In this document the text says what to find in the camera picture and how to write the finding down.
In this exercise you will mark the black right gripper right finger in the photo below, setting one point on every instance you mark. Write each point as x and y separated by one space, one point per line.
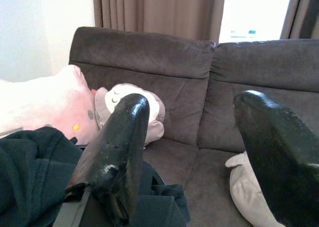
286 162

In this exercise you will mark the dark crumpled garment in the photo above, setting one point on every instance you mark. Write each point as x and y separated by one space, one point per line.
32 167

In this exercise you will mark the pink plush pillow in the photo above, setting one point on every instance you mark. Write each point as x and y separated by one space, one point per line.
45 102

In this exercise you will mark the brown curtain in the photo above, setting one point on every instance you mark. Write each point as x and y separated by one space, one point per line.
304 13
162 10

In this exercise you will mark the grey pink plush toy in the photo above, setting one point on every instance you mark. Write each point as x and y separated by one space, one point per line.
109 97

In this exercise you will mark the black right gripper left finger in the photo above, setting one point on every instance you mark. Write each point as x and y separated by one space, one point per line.
119 149

